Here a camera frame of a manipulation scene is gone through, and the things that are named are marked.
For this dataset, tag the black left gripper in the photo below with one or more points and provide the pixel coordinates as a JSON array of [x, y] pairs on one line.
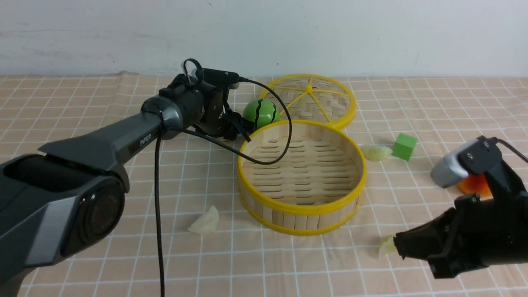
[[220, 121]]

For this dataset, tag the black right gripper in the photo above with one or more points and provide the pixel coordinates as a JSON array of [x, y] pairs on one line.
[[472, 235]]

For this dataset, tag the pale green dumpling front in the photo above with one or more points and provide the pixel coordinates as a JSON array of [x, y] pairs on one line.
[[387, 246]]

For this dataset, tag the pale green dumpling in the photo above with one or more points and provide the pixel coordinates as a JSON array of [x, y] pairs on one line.
[[387, 246], [376, 153]]

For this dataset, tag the white dumpling front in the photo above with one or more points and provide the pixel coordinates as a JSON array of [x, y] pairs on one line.
[[207, 223]]

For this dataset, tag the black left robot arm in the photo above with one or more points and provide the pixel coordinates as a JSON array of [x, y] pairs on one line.
[[72, 195]]

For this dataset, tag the bamboo steamer lid yellow rim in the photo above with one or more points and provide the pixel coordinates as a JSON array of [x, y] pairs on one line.
[[316, 98]]

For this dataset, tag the green watermelon ball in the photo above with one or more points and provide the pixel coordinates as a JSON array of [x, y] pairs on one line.
[[259, 113]]

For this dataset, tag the orange pear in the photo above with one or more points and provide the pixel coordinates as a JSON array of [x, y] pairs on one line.
[[475, 184]]

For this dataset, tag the green cube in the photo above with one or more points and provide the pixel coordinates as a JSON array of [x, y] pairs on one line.
[[404, 146]]

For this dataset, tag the beige checkered tablecloth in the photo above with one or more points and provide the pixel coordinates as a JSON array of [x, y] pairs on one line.
[[243, 259]]

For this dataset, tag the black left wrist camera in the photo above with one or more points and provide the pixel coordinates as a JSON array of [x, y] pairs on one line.
[[224, 80]]

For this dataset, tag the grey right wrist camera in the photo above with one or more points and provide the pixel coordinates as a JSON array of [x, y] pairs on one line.
[[475, 157]]

